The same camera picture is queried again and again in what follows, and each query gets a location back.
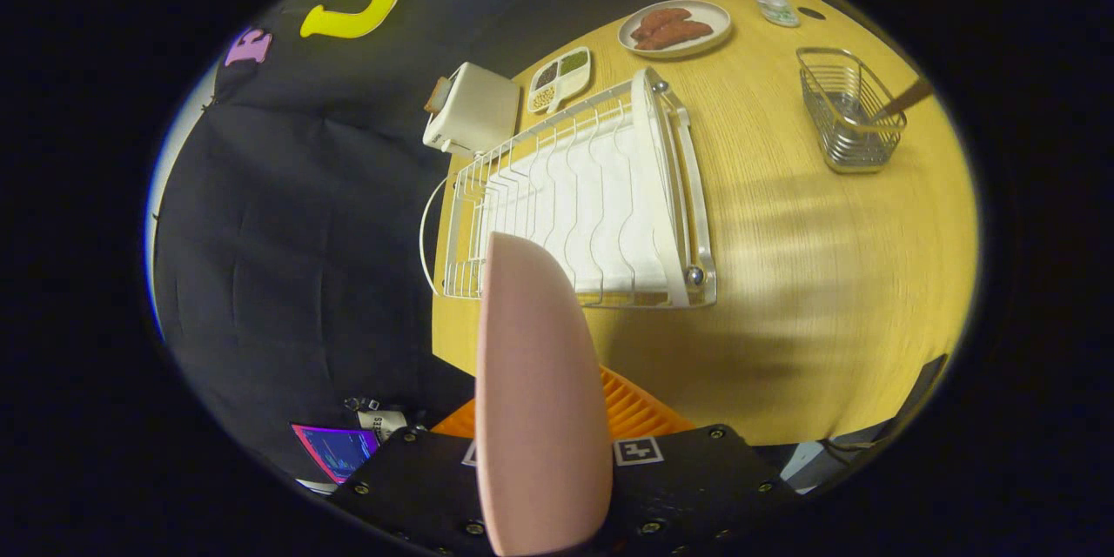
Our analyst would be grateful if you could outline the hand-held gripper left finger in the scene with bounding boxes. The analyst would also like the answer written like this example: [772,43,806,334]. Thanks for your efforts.
[331,398,478,554]

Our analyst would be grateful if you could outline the white divided condiment tray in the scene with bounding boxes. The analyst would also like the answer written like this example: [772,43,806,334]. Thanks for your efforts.
[527,46,593,115]

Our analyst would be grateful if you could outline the white drip tray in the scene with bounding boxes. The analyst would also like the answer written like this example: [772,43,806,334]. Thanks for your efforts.
[483,109,671,292]

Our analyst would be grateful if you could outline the purple lit screen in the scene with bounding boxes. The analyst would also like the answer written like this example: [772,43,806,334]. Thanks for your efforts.
[292,424,381,486]

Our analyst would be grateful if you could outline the brown sausage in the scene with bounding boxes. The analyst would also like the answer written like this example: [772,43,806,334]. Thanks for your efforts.
[635,20,715,51]
[633,7,693,40]

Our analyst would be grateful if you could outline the cream toaster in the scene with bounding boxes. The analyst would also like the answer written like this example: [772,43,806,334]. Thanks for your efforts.
[422,62,521,159]

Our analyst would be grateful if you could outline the white wire dish rack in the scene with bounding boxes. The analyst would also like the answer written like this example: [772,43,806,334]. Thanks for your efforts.
[419,67,719,310]

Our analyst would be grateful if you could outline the pink plate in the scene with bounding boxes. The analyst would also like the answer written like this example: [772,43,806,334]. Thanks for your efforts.
[475,232,614,557]

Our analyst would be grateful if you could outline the white printed tag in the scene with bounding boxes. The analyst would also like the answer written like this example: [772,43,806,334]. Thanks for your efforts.
[357,407,408,441]

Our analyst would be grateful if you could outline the metal wire basket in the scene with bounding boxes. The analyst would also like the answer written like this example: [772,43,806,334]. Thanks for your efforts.
[796,47,908,174]

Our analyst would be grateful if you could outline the dark handled spoon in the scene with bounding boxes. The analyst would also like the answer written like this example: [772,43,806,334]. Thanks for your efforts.
[866,77,936,124]

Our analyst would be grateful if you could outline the grey round sausage dish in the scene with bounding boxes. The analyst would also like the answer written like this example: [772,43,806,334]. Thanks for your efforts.
[618,0,733,59]

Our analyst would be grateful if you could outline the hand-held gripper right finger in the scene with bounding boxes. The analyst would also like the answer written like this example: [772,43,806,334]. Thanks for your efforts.
[601,366,802,557]

